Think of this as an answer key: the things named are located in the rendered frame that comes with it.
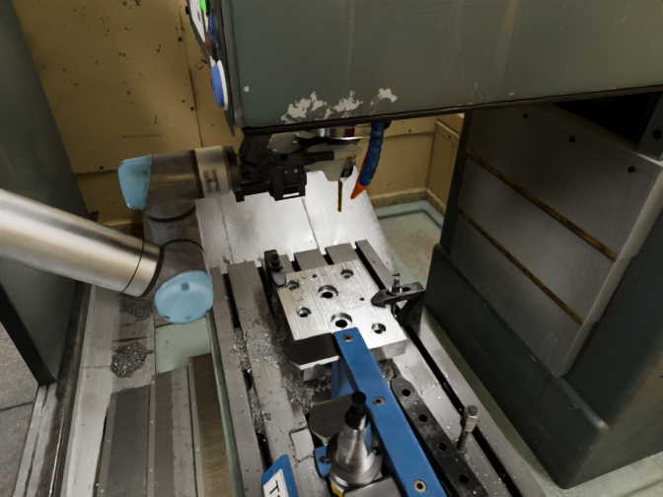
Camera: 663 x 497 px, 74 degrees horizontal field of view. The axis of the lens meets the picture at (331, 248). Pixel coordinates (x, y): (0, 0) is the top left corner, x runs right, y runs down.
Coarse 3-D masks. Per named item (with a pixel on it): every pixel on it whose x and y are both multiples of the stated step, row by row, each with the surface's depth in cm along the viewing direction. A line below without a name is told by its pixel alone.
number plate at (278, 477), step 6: (276, 474) 74; (282, 474) 74; (270, 480) 75; (276, 480) 74; (282, 480) 73; (264, 486) 75; (270, 486) 74; (276, 486) 73; (282, 486) 72; (264, 492) 75; (270, 492) 74; (276, 492) 73; (282, 492) 72
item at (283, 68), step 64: (256, 0) 28; (320, 0) 30; (384, 0) 31; (448, 0) 32; (512, 0) 34; (576, 0) 36; (640, 0) 38; (256, 64) 30; (320, 64) 32; (384, 64) 33; (448, 64) 35; (512, 64) 37; (576, 64) 39; (640, 64) 42; (256, 128) 34; (320, 128) 35
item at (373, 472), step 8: (336, 440) 50; (376, 440) 50; (328, 448) 49; (328, 456) 49; (376, 456) 49; (336, 464) 48; (376, 464) 48; (336, 472) 47; (344, 472) 47; (368, 472) 47; (376, 472) 47; (336, 480) 47; (344, 480) 46; (352, 480) 46; (360, 480) 46; (368, 480) 47; (344, 488) 48
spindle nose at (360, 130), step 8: (328, 128) 63; (336, 128) 63; (344, 128) 63; (352, 128) 63; (360, 128) 64; (368, 128) 64; (384, 128) 66; (320, 136) 65; (328, 136) 64; (336, 136) 64; (344, 136) 64; (352, 136) 64; (360, 136) 64; (368, 136) 65
